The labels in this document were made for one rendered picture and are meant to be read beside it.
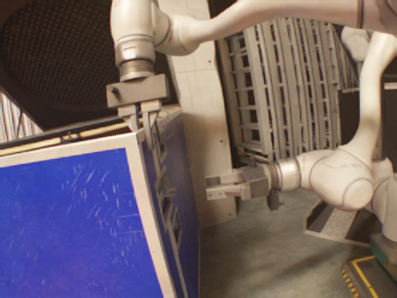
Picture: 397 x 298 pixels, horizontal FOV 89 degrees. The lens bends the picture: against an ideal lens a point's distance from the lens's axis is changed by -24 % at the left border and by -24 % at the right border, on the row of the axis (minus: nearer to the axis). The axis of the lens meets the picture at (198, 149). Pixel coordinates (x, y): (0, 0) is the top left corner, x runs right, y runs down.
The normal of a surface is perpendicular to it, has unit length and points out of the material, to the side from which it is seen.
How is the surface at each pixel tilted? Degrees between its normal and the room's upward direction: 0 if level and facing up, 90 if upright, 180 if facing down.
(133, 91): 80
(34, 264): 90
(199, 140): 90
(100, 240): 90
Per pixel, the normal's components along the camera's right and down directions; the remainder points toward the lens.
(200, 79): 0.36, 0.12
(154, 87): -0.04, 0.02
